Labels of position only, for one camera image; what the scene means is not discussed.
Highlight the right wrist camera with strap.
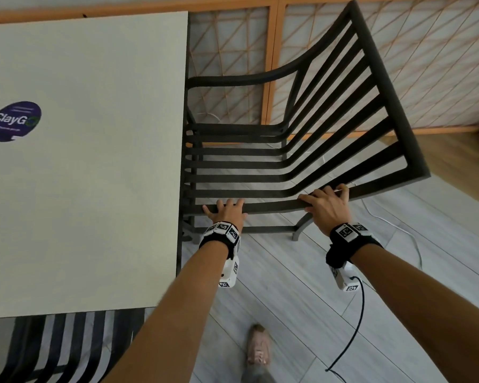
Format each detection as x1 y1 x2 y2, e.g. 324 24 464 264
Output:
325 222 384 292

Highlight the black cable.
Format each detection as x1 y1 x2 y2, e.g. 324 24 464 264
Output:
325 276 365 383

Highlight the black slatted metal chair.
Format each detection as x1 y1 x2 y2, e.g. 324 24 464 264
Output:
0 308 145 383
180 0 431 242

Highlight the white cable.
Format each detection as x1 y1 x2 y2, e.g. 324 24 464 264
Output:
350 182 424 272

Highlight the person's grey trouser leg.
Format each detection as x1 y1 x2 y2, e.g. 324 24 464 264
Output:
243 362 278 383

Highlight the purple round sticker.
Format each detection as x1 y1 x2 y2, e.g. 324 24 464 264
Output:
0 101 42 143

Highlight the wrist camera with strap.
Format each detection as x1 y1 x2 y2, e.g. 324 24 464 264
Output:
199 221 241 289
325 222 384 292

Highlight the narrow wooden lattice screen panel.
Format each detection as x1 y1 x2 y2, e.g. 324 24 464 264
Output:
187 0 280 126

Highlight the left wrist camera with strap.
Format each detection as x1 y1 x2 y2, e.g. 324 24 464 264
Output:
199 221 241 289

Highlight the pink shoe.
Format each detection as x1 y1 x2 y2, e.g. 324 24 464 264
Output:
246 324 273 367

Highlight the wide wooden lattice screen panel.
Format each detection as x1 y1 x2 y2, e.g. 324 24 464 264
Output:
271 0 479 141

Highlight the person's right hand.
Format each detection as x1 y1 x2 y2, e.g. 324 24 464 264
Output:
299 184 353 236

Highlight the person's right forearm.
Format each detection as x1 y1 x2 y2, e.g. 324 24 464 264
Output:
349 243 479 383

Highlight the person's left hand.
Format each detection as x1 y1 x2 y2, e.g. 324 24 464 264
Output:
202 198 248 232

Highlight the person's left forearm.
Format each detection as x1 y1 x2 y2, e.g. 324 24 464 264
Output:
103 240 230 383

